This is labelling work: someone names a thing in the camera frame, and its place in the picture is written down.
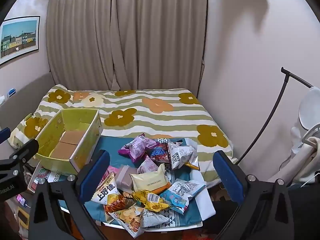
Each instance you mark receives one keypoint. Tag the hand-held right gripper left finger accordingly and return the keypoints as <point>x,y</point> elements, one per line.
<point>98,168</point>

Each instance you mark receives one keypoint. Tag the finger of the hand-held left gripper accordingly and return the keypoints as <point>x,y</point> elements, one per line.
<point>25,151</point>
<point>3,133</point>

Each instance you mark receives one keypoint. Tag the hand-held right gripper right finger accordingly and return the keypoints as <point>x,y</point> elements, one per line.
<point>227,177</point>

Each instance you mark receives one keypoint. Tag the yellow-green cardboard box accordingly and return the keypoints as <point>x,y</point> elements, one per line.
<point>50,135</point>

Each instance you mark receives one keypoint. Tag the cream and orange snack packet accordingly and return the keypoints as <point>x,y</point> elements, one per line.
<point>150,180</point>

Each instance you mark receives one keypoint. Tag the pink striped snack packet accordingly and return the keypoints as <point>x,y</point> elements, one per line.
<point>108,176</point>

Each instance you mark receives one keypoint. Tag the smartphone with lit screen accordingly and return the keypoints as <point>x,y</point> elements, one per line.
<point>22,200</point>

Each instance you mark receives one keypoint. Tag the blue patterned cloth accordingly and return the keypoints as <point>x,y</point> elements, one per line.
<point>112,150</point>

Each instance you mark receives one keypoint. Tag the white orange chips bag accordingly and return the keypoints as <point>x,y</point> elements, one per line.
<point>106,192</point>

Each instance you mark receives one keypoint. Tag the brown clear-wrapped snack pack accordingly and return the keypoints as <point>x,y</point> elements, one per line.
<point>125,177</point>

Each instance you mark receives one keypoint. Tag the printed flat box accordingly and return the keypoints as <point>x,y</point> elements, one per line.
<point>41,177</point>

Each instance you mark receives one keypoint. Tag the small yellow snack packet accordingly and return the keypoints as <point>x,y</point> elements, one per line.
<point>193,165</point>

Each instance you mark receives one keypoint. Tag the white grey-print snack packet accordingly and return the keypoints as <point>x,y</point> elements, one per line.
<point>187,186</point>

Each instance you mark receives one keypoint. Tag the blue and white small device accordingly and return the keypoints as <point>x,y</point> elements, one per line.
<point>11,92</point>

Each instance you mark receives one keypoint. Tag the grey padded headboard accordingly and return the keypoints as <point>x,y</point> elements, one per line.
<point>27,90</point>

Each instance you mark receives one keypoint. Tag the white black-print snack bag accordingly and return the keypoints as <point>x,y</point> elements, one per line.
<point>181,155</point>

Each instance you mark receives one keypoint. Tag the light blue snack packet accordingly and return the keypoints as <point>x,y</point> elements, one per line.
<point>175,200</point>

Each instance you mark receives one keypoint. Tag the potato chips picture bag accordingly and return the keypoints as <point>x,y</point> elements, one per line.
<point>130,220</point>

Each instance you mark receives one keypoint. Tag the yellow crinkled snack packet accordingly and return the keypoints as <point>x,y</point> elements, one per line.
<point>150,200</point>

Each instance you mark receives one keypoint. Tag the red and blue snack packet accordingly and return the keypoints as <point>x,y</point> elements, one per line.
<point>159,153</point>

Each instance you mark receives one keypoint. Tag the striped floral blanket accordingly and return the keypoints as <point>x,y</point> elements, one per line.
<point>162,120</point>

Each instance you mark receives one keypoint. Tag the beige curtain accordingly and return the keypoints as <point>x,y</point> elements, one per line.
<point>125,42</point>

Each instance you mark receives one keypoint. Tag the white wall switch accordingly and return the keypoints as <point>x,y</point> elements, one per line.
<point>1,100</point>

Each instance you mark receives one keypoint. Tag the framed wall poster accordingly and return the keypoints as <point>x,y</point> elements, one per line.
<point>20,40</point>

